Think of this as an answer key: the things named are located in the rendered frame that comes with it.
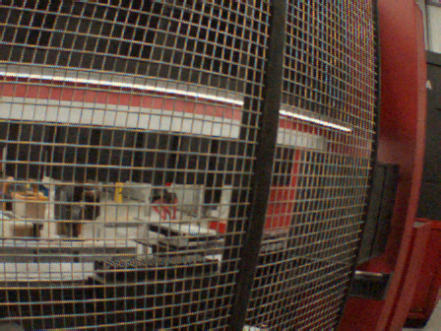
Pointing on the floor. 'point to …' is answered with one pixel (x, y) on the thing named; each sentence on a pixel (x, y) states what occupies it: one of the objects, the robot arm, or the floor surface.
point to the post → (262, 167)
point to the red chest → (409, 275)
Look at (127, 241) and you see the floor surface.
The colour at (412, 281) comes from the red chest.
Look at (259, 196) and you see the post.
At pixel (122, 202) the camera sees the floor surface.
